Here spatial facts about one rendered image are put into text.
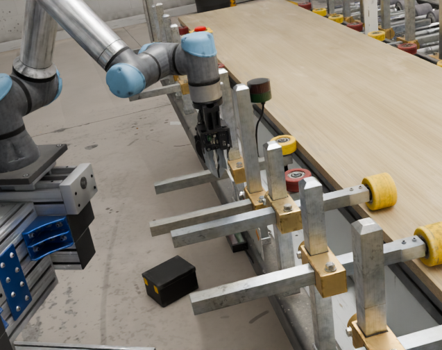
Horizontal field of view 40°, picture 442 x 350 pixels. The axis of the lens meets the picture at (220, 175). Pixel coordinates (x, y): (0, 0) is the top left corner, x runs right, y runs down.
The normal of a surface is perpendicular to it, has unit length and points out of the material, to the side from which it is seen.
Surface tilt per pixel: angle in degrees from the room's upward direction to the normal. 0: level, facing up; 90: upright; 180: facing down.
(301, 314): 0
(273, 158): 90
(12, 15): 90
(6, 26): 90
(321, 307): 90
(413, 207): 0
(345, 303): 0
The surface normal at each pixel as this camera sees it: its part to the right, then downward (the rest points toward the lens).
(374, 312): 0.22, 0.39
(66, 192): -0.22, 0.44
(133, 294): -0.15, -0.89
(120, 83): -0.48, 0.44
